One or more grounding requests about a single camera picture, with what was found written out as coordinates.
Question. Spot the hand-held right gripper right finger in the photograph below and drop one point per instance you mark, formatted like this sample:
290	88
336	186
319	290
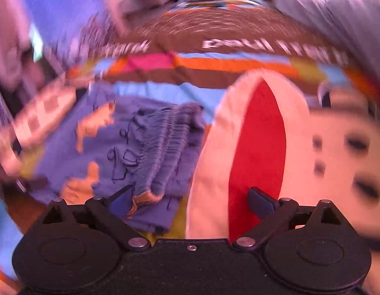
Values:
260	205

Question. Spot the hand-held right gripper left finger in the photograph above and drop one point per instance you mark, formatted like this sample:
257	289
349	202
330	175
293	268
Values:
124	199

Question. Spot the blue printed pants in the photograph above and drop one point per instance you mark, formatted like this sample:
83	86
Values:
131	147

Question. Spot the colourful printed bed sheet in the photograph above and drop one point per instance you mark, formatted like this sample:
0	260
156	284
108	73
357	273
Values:
260	147

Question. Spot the blue dotted wardrobe curtain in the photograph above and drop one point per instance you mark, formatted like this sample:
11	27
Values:
64	9

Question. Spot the grey quilt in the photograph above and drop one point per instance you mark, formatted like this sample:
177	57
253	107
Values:
331	3

